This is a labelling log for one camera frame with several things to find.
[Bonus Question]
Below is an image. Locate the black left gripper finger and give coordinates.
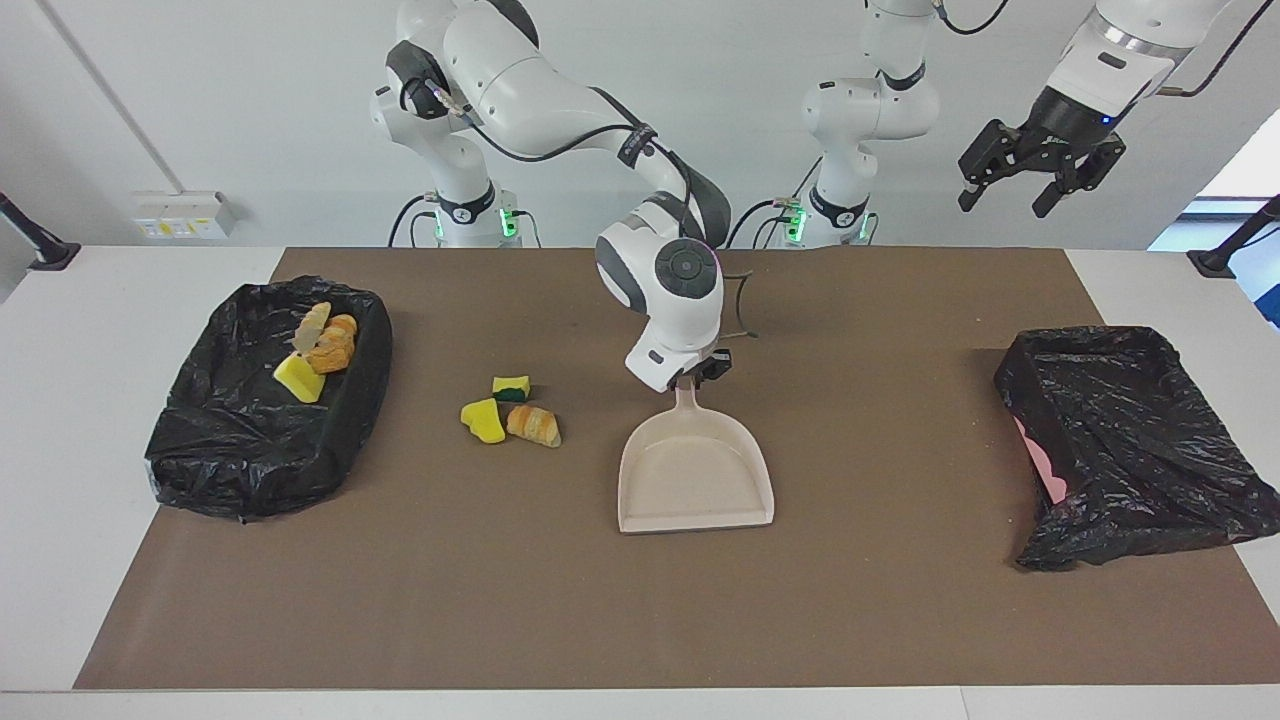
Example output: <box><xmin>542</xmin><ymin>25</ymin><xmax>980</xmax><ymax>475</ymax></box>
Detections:
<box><xmin>958</xmin><ymin>118</ymin><xmax>1023</xmax><ymax>213</ymax></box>
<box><xmin>1032</xmin><ymin>140</ymin><xmax>1126</xmax><ymax>219</ymax></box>

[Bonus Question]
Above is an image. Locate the beige plastic dustpan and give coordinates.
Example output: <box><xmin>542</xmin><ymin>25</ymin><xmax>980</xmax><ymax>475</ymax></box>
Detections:
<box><xmin>617</xmin><ymin>385</ymin><xmax>776</xmax><ymax>535</ymax></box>

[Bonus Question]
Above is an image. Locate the toy croissant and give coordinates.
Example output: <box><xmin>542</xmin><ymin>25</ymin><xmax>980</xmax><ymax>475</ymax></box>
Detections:
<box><xmin>506</xmin><ymin>404</ymin><xmax>562</xmax><ymax>449</ymax></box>
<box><xmin>305</xmin><ymin>335</ymin><xmax>356</xmax><ymax>376</ymax></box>

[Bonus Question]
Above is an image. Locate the yellow sponge piece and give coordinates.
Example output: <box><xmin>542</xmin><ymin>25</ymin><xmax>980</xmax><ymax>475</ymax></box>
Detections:
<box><xmin>460</xmin><ymin>398</ymin><xmax>507</xmax><ymax>445</ymax></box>
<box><xmin>273</xmin><ymin>352</ymin><xmax>327</xmax><ymax>404</ymax></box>

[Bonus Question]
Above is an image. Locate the pale bread piece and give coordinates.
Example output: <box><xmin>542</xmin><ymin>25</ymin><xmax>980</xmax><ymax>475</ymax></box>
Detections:
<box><xmin>292</xmin><ymin>302</ymin><xmax>332</xmax><ymax>353</ymax></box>

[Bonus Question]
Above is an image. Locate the black trash bag bin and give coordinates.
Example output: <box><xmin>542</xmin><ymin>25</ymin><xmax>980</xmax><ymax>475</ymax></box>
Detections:
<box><xmin>994</xmin><ymin>325</ymin><xmax>1280</xmax><ymax>573</ymax></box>
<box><xmin>145</xmin><ymin>277</ymin><xmax>394</xmax><ymax>523</ymax></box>

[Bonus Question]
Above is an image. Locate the pink plastic bin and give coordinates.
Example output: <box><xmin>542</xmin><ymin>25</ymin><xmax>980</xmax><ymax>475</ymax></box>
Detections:
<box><xmin>1014</xmin><ymin>416</ymin><xmax>1069</xmax><ymax>506</ymax></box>

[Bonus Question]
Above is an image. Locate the bright window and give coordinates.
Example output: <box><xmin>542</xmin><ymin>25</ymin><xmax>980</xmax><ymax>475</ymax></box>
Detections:
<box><xmin>1148</xmin><ymin>108</ymin><xmax>1280</xmax><ymax>329</ymax></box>

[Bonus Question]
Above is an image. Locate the brown table mat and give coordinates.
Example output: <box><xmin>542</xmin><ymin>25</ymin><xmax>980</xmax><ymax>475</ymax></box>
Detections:
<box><xmin>73</xmin><ymin>247</ymin><xmax>1280</xmax><ymax>691</ymax></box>

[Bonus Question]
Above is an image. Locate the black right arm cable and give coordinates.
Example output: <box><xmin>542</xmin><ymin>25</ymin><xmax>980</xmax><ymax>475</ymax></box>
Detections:
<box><xmin>400</xmin><ymin>75</ymin><xmax>759</xmax><ymax>339</ymax></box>

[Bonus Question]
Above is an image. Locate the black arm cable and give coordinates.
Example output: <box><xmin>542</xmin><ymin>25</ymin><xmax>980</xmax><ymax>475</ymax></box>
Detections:
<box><xmin>400</xmin><ymin>75</ymin><xmax>759</xmax><ymax>339</ymax></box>
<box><xmin>935</xmin><ymin>0</ymin><xmax>1256</xmax><ymax>98</ymax></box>

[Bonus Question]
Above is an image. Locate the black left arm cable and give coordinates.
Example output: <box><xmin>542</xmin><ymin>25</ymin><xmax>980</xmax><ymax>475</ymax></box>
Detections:
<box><xmin>935</xmin><ymin>0</ymin><xmax>1256</xmax><ymax>98</ymax></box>

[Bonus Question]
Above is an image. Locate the black left base cable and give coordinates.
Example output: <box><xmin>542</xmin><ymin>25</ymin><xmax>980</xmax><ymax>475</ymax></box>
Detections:
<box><xmin>732</xmin><ymin>160</ymin><xmax>826</xmax><ymax>249</ymax></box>

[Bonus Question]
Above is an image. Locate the black base cable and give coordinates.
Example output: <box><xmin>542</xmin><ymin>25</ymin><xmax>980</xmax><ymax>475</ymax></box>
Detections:
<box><xmin>732</xmin><ymin>160</ymin><xmax>826</xmax><ymax>249</ymax></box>
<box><xmin>388</xmin><ymin>195</ymin><xmax>441</xmax><ymax>248</ymax></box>

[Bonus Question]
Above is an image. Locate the black right base cable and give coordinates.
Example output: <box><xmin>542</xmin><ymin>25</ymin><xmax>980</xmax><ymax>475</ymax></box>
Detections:
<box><xmin>388</xmin><ymin>195</ymin><xmax>441</xmax><ymax>248</ymax></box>

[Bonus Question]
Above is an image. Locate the white wall power outlet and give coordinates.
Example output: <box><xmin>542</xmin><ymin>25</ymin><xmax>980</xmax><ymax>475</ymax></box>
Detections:
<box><xmin>131</xmin><ymin>191</ymin><xmax>239</xmax><ymax>241</ymax></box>

